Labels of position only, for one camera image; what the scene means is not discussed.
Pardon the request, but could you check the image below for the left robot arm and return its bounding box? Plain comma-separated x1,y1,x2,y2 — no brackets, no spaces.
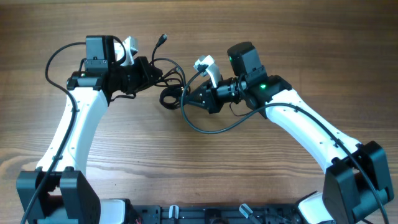
16,35,162,223

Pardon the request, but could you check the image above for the right camera black cable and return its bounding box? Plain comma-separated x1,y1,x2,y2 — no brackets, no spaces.
180,67,389,224

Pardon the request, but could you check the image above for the left camera black cable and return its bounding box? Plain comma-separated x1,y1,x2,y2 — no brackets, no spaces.
20,35,137,224

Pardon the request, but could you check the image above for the camera black cable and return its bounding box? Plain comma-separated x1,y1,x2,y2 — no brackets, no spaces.
180,67,389,224
20,35,137,224

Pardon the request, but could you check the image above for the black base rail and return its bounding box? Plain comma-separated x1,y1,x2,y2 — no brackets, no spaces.
132,204,306,224

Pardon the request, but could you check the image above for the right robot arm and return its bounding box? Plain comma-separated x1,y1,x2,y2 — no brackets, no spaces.
180,42,394,223

